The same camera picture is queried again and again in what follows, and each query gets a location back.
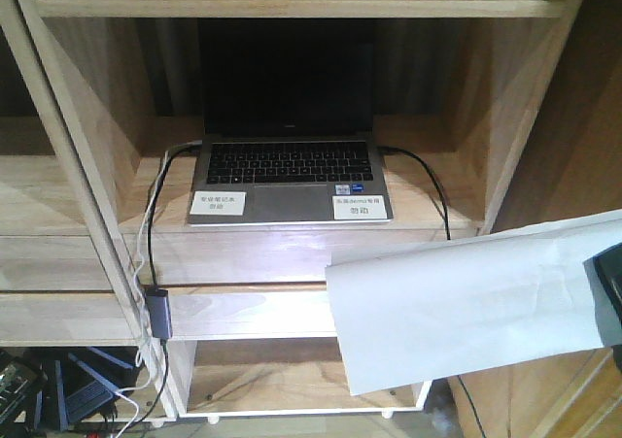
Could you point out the white label sticker left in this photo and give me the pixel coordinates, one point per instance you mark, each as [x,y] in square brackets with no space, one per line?
[218,203]

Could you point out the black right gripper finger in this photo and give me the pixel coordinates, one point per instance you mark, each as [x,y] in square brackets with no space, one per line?
[603,272]

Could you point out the grey usb hub adapter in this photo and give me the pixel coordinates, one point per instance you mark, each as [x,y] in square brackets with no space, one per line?
[158,306]

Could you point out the white paper sheet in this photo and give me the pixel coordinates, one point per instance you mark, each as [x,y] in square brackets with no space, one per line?
[430,311]

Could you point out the white label sticker right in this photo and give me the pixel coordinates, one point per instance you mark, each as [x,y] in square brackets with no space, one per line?
[365,207]

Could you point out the silver laptop computer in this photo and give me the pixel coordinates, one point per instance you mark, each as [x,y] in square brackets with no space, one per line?
[287,114]

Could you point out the white label sticker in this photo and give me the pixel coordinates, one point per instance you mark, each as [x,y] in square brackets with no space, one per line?
[365,207]
[218,203]

